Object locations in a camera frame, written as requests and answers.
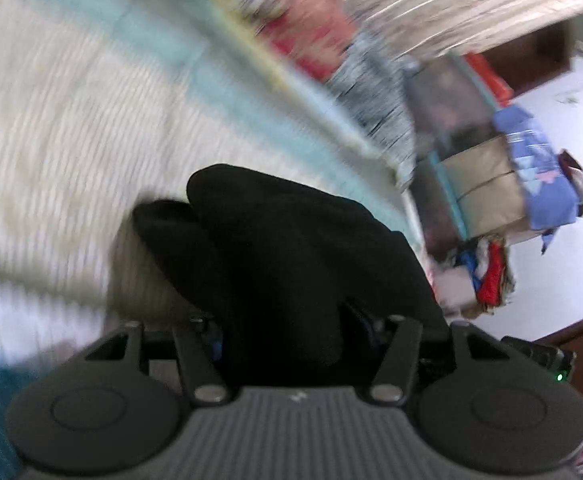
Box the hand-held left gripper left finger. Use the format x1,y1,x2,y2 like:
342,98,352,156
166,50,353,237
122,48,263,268
85,316,233,409

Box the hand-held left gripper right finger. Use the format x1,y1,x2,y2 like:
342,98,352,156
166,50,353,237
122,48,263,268
345,304,513,409

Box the black pants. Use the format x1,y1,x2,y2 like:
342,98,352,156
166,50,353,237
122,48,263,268
132,163,452,391

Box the brown wooden board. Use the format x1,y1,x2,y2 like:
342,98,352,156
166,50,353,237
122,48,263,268
536,300,583,352

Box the pile of colourful clothes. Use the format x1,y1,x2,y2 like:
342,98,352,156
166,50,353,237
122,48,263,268
436,237,518,319

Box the beige folded fabric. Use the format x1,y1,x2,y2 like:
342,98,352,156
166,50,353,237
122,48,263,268
441,135,528,237

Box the blue printed cloth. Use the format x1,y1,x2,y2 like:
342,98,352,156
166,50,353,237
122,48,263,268
491,105,580,257

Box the grey speckled cloth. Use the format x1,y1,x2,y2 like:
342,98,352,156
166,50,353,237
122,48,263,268
329,35,420,192

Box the clear bag of dark fabric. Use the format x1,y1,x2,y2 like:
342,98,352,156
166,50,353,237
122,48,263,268
405,55,503,262

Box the striped bedsheet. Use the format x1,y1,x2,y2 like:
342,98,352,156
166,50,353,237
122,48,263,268
0,0,422,480

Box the dark wooden furniture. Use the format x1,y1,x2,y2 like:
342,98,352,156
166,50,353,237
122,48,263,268
486,20,578,92

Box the red floral cloth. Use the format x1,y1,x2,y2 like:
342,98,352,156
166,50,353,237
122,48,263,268
251,0,358,82

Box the leaf-print curtain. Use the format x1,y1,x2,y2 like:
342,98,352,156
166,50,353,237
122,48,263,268
316,0,583,62

